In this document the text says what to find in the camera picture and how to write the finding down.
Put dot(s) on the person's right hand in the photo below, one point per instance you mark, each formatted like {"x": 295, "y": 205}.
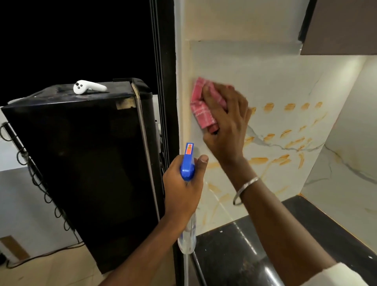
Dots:
{"x": 232, "y": 129}

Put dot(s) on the person's left hand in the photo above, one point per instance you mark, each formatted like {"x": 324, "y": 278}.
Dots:
{"x": 179, "y": 197}

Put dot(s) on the clear spray bottle blue nozzle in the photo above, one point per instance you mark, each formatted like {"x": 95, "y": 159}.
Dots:
{"x": 187, "y": 168}

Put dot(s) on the pink checked cleaning cloth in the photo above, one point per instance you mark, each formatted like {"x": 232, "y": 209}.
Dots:
{"x": 201, "y": 110}

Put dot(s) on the person's right forearm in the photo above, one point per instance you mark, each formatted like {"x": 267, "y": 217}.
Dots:
{"x": 274, "y": 229}

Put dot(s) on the person's left forearm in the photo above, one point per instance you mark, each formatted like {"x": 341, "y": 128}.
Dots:
{"x": 147, "y": 253}

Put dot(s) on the silver bangle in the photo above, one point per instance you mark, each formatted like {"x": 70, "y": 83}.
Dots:
{"x": 246, "y": 186}

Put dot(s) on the black refrigerator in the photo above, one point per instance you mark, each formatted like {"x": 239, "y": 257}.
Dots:
{"x": 88, "y": 176}

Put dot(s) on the white handheld controller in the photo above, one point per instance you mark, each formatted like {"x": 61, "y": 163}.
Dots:
{"x": 88, "y": 87}

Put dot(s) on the brown upper cabinet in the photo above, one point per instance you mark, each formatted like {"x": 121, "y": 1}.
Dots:
{"x": 338, "y": 26}

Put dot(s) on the white shirt sleeve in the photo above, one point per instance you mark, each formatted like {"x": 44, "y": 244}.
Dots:
{"x": 332, "y": 277}

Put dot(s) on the black door frame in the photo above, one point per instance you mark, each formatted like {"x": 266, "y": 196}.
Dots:
{"x": 169, "y": 88}

